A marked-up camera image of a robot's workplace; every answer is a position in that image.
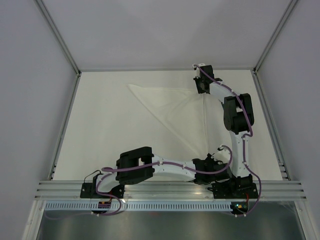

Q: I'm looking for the white cloth napkin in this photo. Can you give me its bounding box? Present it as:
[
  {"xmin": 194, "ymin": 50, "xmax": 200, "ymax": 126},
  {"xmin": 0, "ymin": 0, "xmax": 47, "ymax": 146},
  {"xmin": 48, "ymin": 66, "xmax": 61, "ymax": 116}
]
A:
[{"xmin": 128, "ymin": 84, "xmax": 209, "ymax": 157}]

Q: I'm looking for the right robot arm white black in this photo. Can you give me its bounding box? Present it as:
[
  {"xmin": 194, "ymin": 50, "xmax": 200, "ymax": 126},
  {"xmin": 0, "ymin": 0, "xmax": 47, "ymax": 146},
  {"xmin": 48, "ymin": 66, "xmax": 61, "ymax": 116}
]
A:
[{"xmin": 193, "ymin": 63, "xmax": 259, "ymax": 199}]

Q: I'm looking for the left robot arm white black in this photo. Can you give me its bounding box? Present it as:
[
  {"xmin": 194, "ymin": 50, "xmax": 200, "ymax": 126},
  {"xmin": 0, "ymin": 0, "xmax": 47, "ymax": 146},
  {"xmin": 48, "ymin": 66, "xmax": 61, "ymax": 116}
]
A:
[{"xmin": 90, "ymin": 145, "xmax": 233, "ymax": 199}]

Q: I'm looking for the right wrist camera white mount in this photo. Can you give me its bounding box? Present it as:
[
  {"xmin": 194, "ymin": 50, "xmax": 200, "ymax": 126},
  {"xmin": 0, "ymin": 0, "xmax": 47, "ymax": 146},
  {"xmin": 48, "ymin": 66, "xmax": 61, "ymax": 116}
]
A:
[{"xmin": 192, "ymin": 63, "xmax": 206, "ymax": 76}]

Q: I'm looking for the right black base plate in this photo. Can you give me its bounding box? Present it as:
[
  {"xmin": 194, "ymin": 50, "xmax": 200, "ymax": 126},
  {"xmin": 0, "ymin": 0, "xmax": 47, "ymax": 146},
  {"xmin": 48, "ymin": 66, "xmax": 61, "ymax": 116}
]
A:
[{"xmin": 207, "ymin": 182, "xmax": 259, "ymax": 199}]

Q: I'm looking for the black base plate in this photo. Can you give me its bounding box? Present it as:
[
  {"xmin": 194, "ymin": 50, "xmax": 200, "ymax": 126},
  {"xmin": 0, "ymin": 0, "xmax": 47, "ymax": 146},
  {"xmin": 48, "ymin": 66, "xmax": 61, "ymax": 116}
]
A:
[
  {"xmin": 79, "ymin": 182, "xmax": 125, "ymax": 199},
  {"xmin": 207, "ymin": 182, "xmax": 259, "ymax": 199}
]

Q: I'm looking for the white slotted cable duct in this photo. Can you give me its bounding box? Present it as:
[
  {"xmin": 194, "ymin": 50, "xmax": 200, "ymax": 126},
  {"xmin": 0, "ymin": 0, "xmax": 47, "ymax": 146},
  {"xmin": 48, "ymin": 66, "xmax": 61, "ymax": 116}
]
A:
[{"xmin": 44, "ymin": 200, "xmax": 232, "ymax": 212}]

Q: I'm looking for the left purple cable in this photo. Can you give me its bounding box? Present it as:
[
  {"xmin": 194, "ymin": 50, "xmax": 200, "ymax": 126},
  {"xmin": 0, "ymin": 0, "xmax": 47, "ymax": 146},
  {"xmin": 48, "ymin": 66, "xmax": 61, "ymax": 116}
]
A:
[{"xmin": 94, "ymin": 144, "xmax": 233, "ymax": 217}]

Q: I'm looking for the right aluminium frame post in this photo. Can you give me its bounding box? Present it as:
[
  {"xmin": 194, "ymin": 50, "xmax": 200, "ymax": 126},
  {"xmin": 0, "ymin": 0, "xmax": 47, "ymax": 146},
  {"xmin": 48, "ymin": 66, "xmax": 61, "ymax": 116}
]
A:
[{"xmin": 252, "ymin": 0, "xmax": 300, "ymax": 75}]

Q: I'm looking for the aluminium frame post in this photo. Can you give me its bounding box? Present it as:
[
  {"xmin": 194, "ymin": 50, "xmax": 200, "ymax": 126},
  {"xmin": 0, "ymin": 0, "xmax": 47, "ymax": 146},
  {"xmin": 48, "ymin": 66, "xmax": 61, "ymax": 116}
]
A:
[
  {"xmin": 252, "ymin": 0, "xmax": 300, "ymax": 75},
  {"xmin": 33, "ymin": 0, "xmax": 81, "ymax": 77}
]

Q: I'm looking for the back aluminium frame bar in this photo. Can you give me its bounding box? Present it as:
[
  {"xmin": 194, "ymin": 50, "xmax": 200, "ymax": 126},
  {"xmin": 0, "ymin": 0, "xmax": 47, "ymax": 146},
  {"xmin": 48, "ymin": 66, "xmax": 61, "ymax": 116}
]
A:
[{"xmin": 80, "ymin": 66, "xmax": 254, "ymax": 73}]

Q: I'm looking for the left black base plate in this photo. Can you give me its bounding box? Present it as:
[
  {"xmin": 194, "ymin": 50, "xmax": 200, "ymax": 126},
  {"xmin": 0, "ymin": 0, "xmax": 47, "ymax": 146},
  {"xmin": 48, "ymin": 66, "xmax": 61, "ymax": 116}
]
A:
[{"xmin": 79, "ymin": 182, "xmax": 125, "ymax": 199}]

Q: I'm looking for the left aluminium frame post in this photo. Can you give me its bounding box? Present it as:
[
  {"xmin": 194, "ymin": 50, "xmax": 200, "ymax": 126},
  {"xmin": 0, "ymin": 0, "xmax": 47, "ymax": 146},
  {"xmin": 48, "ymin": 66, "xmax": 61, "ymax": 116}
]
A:
[{"xmin": 33, "ymin": 0, "xmax": 81, "ymax": 77}]

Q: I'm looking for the front aluminium rail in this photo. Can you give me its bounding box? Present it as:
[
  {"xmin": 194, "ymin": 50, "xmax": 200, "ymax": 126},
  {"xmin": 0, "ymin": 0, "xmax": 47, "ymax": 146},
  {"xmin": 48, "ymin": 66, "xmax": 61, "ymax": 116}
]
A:
[{"xmin": 34, "ymin": 180, "xmax": 307, "ymax": 201}]

